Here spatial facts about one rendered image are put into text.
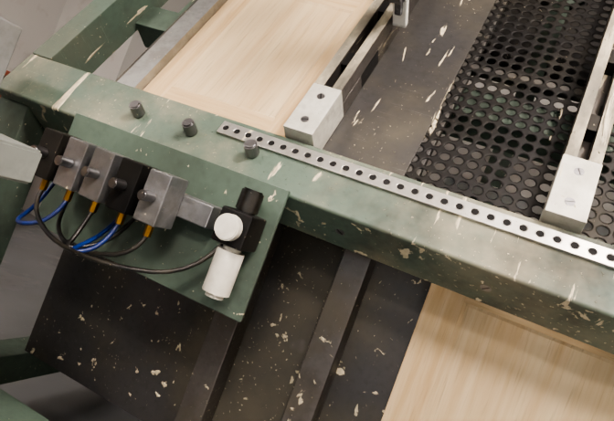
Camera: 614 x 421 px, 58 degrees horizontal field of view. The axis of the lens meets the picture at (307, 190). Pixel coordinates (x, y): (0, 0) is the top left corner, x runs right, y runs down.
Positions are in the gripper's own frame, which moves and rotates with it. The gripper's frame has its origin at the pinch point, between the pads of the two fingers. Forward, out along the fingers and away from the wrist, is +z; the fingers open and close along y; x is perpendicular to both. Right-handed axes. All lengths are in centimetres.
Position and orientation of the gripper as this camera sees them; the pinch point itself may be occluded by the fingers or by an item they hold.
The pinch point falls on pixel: (400, 11)
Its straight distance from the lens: 124.7
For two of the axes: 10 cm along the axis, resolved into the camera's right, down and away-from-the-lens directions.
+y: 4.6, -7.4, 4.9
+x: -8.8, -3.2, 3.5
